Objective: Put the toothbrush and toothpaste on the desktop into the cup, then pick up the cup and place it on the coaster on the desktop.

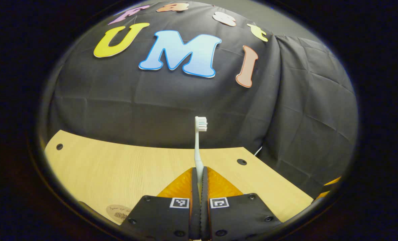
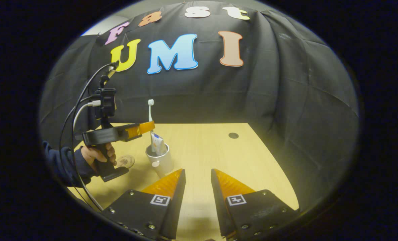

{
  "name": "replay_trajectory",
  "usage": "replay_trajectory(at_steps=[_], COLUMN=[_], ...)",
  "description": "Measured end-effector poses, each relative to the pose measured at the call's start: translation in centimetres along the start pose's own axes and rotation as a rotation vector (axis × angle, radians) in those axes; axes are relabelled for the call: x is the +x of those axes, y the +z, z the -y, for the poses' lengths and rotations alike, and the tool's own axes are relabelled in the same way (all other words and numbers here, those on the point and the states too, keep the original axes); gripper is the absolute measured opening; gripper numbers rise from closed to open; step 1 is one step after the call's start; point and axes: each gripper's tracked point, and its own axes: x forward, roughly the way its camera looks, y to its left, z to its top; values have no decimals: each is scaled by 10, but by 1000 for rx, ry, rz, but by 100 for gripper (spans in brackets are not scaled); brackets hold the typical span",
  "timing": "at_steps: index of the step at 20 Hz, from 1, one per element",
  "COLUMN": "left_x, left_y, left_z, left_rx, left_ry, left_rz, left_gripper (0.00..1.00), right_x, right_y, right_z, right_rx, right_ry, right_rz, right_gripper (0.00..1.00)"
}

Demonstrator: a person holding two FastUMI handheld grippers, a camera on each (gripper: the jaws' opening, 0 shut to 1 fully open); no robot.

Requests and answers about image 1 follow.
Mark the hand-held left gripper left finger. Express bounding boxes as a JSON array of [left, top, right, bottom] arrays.
[[120, 167, 199, 241]]

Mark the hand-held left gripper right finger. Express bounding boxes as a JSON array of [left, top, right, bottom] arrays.
[[201, 166, 282, 241]]

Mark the white toothbrush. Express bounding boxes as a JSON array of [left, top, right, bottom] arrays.
[[194, 116, 208, 178]]

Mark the round brown coaster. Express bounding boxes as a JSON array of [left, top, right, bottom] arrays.
[[106, 204, 132, 225]]

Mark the black backdrop cloth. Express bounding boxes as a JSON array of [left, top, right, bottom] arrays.
[[38, 0, 359, 198]]

